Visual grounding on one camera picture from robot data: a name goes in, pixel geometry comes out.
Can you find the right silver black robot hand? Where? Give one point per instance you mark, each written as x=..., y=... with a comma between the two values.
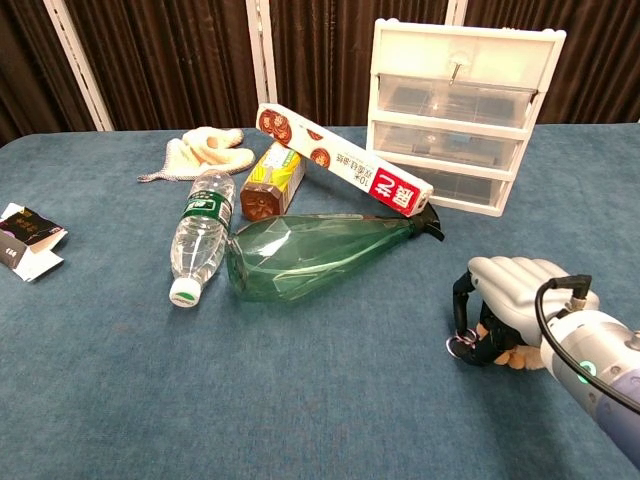
x=520, y=285

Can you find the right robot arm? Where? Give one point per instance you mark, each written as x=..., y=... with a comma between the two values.
x=600, y=360

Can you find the white plastic drawer organizer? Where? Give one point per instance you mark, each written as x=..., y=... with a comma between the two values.
x=450, y=140

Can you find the long white baking paper box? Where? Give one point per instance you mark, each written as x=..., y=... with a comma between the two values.
x=350, y=160

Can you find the green plastic spray bottle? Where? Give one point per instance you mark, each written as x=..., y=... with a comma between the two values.
x=300, y=255

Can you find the clear water bottle green label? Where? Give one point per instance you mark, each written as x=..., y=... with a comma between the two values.
x=200, y=235

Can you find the cream knitted cloth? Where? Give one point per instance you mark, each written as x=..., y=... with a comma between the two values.
x=200, y=150

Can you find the small black open carton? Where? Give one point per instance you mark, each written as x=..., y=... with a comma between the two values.
x=30, y=235

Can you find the white partition post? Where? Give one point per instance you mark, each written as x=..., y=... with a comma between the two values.
x=261, y=55
x=456, y=11
x=77, y=65

